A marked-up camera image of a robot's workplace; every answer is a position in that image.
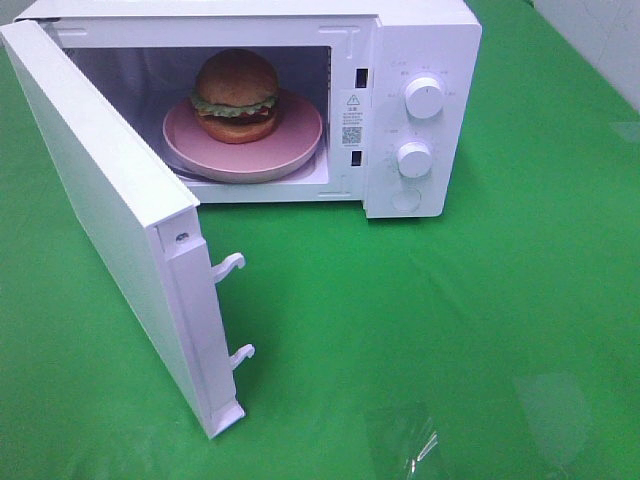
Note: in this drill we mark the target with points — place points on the glass microwave turntable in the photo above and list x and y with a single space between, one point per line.
314 171

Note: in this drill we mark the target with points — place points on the white warning label sticker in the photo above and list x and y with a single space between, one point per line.
353 107

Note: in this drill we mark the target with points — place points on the white upper power knob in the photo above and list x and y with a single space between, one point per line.
424 96

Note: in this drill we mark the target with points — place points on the burger with lettuce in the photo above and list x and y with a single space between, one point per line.
236 97

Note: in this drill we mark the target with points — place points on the pink plate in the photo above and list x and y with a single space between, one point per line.
294 140

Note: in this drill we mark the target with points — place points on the white microwave oven body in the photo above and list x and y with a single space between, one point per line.
143 57

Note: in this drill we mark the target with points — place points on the white microwave door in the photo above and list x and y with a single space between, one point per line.
141 219

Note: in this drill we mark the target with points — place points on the clear tape patch on cloth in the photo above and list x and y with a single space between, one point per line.
404 443

